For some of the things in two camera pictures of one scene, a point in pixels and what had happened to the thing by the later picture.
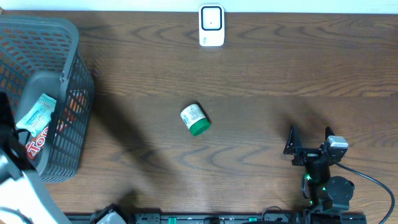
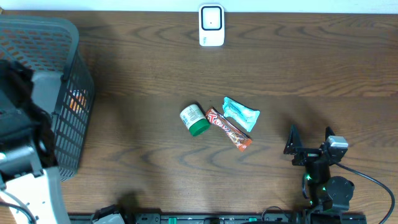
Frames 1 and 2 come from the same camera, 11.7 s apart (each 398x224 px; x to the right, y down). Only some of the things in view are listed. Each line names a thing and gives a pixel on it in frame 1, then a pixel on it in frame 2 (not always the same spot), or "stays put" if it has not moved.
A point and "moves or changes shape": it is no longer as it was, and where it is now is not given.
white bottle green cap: (193, 117) stays put
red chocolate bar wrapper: (36, 144) moves or changes shape
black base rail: (209, 218) stays put
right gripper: (307, 154) stays put
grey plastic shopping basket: (42, 55) stays put
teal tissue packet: (38, 116) moves or changes shape
